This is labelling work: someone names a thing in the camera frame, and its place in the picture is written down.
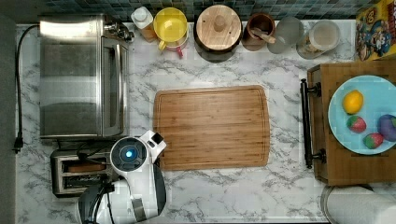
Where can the white capped bottle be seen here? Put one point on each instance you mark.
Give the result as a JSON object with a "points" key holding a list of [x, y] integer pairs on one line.
{"points": [[143, 20]]}

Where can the red strawberry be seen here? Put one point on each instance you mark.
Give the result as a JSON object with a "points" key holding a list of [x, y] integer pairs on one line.
{"points": [[373, 140], [356, 124]]}

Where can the bread slice in toaster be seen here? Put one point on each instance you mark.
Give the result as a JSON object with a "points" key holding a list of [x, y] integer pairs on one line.
{"points": [[86, 167]]}

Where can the brown wooden utensil cup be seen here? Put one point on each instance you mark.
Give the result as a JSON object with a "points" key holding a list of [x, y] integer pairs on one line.
{"points": [[258, 31]]}

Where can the yellow mug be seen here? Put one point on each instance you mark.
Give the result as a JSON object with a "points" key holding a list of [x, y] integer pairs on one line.
{"points": [[170, 26]]}

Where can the wooden tray with black handle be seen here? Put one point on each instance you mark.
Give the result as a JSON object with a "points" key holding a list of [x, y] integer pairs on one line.
{"points": [[333, 163]]}

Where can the purple plum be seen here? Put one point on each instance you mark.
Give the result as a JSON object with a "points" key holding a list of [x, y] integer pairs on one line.
{"points": [[386, 127]]}

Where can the bamboo cutting board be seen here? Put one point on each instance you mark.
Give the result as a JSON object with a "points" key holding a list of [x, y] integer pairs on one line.
{"points": [[211, 128]]}

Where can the upper red strawberry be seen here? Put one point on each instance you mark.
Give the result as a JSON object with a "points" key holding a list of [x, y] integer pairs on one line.
{"points": [[356, 124]]}

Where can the glass jar with plastic lid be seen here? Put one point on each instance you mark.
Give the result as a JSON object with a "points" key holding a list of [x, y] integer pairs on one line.
{"points": [[322, 37]]}

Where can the silver two-slot toaster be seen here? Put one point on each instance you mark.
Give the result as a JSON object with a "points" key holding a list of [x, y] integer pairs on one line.
{"points": [[66, 184]]}

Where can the yellow lemon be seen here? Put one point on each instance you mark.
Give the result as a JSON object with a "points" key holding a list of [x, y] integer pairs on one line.
{"points": [[353, 102]]}

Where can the light blue plate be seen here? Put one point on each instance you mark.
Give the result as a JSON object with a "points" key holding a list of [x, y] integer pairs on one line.
{"points": [[378, 100]]}

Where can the lower red strawberry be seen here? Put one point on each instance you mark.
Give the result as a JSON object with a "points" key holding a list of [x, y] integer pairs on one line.
{"points": [[373, 140]]}

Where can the stainless toaster oven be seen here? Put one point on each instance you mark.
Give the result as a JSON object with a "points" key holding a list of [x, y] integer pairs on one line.
{"points": [[83, 68]]}

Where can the paper towel roll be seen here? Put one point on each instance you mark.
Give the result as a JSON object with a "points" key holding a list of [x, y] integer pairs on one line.
{"points": [[356, 205]]}

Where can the black canister with wooden lid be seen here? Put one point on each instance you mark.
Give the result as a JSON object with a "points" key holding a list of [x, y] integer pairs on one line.
{"points": [[217, 32]]}

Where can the colourful cereal box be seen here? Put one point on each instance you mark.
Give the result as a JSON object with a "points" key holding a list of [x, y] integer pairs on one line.
{"points": [[376, 32]]}

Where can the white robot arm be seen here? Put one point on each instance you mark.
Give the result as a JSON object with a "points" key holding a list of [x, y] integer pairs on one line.
{"points": [[138, 195]]}

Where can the clear glass jar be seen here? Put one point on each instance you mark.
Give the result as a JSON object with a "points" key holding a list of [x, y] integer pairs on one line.
{"points": [[289, 31]]}

